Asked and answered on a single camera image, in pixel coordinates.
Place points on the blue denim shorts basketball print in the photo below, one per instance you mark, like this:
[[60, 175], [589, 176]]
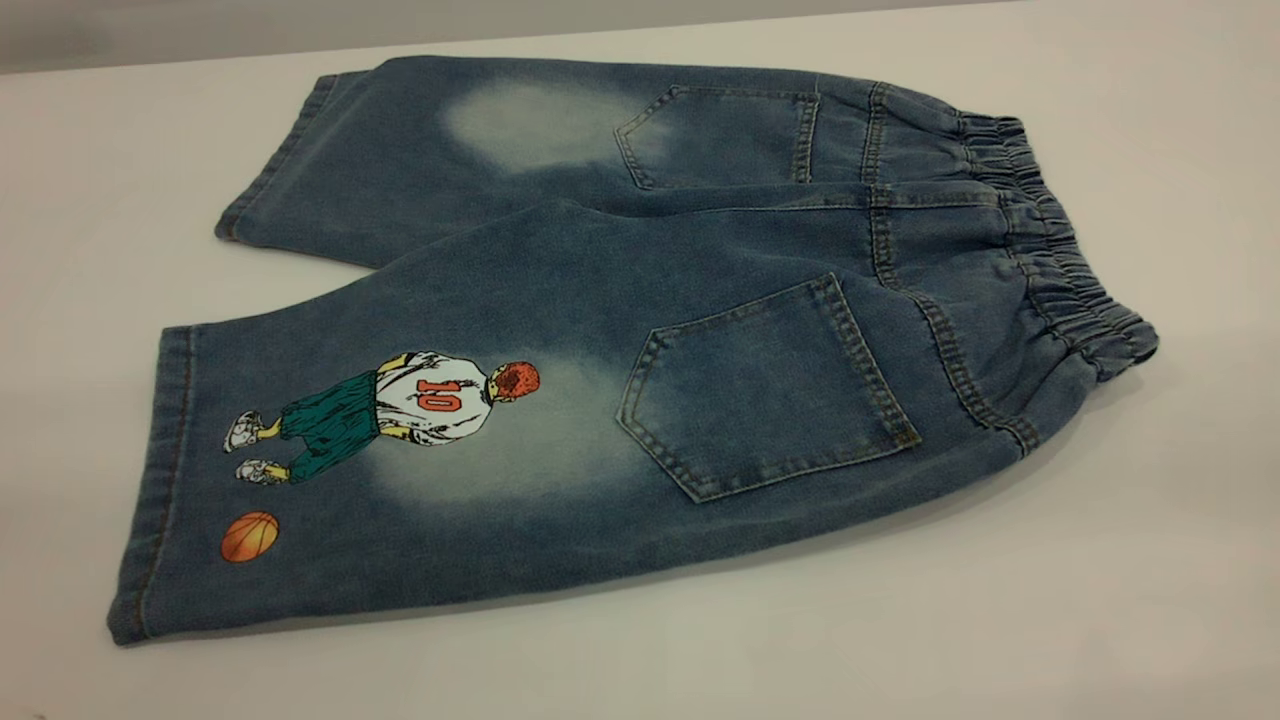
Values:
[[600, 300]]

